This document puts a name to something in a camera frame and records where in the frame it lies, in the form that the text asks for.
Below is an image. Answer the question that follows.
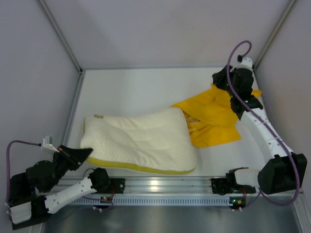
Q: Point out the yellow pillowcase with white print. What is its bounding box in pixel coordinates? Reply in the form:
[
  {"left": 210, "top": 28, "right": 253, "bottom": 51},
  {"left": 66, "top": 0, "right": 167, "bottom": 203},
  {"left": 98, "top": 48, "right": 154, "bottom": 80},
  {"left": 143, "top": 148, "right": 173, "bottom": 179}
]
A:
[{"left": 170, "top": 82, "right": 263, "bottom": 148}]

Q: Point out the white quilted pillow green band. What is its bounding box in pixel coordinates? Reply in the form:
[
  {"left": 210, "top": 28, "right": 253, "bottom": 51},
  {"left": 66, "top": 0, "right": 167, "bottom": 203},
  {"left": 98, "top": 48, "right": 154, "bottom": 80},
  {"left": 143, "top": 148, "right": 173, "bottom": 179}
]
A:
[{"left": 80, "top": 108, "right": 196, "bottom": 175}]

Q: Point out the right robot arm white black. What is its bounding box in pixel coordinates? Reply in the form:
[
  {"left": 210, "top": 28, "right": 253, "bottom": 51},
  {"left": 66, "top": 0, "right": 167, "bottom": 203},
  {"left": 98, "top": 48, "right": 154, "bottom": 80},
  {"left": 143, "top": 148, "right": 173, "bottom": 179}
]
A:
[{"left": 212, "top": 66, "right": 307, "bottom": 195}]

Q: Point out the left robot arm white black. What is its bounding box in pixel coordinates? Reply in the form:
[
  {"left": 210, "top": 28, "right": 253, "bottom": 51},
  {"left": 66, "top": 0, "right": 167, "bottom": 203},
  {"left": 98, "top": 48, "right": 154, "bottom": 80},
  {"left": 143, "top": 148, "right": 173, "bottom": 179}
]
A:
[{"left": 6, "top": 145, "right": 111, "bottom": 230}]

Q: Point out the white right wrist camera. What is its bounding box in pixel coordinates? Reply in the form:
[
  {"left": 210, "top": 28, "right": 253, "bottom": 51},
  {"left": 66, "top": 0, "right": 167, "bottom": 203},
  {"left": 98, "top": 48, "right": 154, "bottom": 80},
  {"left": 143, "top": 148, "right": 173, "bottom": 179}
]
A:
[{"left": 236, "top": 57, "right": 253, "bottom": 72}]

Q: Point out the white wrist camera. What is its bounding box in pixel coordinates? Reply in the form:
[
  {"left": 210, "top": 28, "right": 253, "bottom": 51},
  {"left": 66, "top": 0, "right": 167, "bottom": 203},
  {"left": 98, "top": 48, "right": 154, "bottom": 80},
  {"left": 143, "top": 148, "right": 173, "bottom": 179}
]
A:
[
  {"left": 41, "top": 135, "right": 59, "bottom": 153},
  {"left": 236, "top": 57, "right": 253, "bottom": 72}
]

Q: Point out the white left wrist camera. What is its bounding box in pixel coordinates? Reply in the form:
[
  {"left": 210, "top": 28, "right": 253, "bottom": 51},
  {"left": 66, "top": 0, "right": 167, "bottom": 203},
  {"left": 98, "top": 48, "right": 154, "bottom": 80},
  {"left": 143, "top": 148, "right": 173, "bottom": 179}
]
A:
[{"left": 41, "top": 135, "right": 59, "bottom": 153}]

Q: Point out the perforated metal cable duct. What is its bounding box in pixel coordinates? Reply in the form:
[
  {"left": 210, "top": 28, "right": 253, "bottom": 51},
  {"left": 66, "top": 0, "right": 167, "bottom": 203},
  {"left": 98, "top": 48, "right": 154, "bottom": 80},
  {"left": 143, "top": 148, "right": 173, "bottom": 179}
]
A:
[{"left": 69, "top": 196, "right": 244, "bottom": 206}]

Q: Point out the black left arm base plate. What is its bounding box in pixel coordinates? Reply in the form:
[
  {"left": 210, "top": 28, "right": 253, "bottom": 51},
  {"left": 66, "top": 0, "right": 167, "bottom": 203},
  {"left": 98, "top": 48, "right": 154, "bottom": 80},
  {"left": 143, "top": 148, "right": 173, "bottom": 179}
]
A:
[{"left": 106, "top": 178, "right": 125, "bottom": 194}]

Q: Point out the aluminium front rail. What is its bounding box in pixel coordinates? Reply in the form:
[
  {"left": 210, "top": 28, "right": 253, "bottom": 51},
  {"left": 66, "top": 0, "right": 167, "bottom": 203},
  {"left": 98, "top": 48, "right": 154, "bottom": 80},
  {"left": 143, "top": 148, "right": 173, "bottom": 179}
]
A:
[{"left": 40, "top": 176, "right": 303, "bottom": 195}]

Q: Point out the aluminium right corner post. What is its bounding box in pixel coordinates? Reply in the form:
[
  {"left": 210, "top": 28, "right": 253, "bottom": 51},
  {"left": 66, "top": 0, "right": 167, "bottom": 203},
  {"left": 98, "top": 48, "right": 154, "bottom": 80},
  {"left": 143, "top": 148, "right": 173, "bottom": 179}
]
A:
[{"left": 253, "top": 0, "right": 297, "bottom": 70}]

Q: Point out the aluminium corner post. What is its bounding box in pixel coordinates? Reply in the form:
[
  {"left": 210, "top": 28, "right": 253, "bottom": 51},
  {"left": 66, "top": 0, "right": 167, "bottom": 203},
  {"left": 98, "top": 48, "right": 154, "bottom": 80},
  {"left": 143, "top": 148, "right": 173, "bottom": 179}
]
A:
[
  {"left": 36, "top": 0, "right": 83, "bottom": 74},
  {"left": 253, "top": 0, "right": 297, "bottom": 70}
]

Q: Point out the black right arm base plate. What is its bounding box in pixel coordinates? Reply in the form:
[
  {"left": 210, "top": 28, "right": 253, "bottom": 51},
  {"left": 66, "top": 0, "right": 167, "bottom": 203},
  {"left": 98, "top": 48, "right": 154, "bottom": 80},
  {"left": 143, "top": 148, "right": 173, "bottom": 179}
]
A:
[{"left": 210, "top": 178, "right": 256, "bottom": 195}]

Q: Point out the aluminium left corner post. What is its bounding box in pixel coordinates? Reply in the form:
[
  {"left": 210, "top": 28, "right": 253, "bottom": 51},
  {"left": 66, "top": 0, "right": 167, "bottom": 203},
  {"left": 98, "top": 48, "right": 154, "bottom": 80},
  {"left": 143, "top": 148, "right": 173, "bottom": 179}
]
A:
[{"left": 36, "top": 0, "right": 83, "bottom": 74}]

